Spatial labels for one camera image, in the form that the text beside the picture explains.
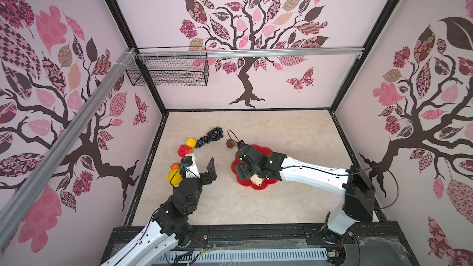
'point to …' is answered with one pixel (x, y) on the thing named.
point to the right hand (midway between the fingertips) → (243, 162)
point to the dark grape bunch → (214, 134)
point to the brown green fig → (230, 143)
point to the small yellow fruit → (191, 142)
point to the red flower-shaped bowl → (266, 182)
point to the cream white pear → (257, 180)
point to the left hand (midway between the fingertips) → (204, 163)
